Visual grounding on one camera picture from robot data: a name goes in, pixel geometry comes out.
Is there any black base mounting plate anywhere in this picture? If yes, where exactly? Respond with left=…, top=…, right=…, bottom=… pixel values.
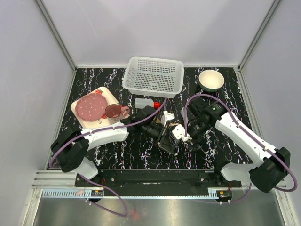
left=74, top=169, right=242, bottom=196

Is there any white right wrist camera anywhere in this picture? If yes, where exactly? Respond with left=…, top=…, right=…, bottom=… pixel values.
left=172, top=124, right=192, bottom=142

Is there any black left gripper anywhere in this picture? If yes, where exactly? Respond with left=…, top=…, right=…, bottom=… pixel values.
left=142, top=124, right=174, bottom=154

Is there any white perforated plastic basket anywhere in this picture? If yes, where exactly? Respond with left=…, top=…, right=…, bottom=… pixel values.
left=122, top=57, right=184, bottom=98

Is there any strawberry print white tray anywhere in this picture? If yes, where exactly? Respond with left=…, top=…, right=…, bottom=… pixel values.
left=71, top=87, right=123, bottom=129

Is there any clear plastic pipettes bundle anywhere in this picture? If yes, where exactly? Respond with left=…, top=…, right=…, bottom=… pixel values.
left=180, top=108, right=188, bottom=120

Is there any translucent pink mug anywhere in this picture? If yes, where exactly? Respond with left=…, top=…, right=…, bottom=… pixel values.
left=105, top=104, right=130, bottom=124

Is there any pink polka dot plate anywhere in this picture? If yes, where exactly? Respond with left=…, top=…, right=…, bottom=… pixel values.
left=75, top=93, right=108, bottom=121

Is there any cream and green bowl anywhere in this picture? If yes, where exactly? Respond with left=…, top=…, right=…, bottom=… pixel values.
left=198, top=70, right=225, bottom=92

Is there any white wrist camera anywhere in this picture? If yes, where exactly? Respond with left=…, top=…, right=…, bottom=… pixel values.
left=172, top=124, right=192, bottom=142
left=161, top=111, right=174, bottom=126

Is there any white wash bottle red cap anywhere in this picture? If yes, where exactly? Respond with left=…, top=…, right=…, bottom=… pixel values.
left=134, top=98, right=161, bottom=109

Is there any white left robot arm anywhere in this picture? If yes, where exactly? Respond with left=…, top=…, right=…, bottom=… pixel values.
left=49, top=106, right=176, bottom=186

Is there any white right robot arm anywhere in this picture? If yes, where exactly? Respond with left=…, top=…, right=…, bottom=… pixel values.
left=183, top=94, right=291, bottom=193

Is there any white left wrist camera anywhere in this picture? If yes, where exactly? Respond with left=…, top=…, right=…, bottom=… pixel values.
left=161, top=111, right=174, bottom=126

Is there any slotted cable duct rail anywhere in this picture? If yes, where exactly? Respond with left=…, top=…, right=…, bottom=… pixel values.
left=42, top=189, right=103, bottom=199

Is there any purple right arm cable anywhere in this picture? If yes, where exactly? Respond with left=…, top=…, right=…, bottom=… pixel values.
left=183, top=93, right=297, bottom=203

